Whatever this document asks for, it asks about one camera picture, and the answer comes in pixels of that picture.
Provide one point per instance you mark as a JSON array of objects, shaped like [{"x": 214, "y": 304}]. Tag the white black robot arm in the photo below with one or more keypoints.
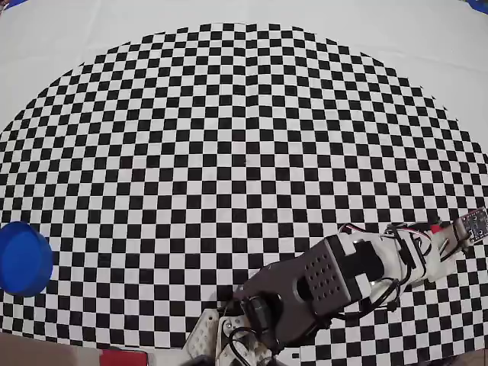
[{"x": 328, "y": 274}]

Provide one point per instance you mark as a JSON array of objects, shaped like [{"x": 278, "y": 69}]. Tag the blue round box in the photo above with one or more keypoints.
[{"x": 23, "y": 259}]

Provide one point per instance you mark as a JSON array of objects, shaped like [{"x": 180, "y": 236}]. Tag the black white checkered mat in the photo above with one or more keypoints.
[{"x": 244, "y": 114}]

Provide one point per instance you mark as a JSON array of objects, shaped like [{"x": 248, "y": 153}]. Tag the red flat object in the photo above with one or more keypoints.
[{"x": 126, "y": 358}]

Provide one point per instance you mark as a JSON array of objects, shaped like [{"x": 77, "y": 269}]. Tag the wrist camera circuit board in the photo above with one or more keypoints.
[{"x": 474, "y": 223}]

